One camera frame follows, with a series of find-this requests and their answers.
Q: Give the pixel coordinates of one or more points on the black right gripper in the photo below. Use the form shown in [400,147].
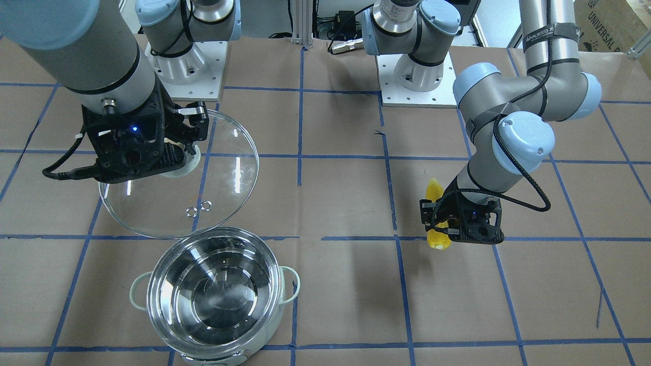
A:
[173,125]

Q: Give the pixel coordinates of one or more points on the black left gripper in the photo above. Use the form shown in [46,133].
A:
[430,212]

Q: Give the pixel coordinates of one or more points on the glass pot lid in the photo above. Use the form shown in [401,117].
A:
[215,183]

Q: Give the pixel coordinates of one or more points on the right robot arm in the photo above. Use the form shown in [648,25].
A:
[89,49]

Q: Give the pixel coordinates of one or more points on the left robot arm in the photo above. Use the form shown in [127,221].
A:
[507,118]

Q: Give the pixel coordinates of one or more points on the pale green steel pot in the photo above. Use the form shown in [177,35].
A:
[216,297]

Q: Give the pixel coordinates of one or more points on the silver cylinder connector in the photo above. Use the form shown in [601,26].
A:
[346,46]

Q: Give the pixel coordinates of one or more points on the cardboard box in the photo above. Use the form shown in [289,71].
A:
[611,26]

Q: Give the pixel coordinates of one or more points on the aluminium frame post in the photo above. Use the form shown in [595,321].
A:
[302,22]

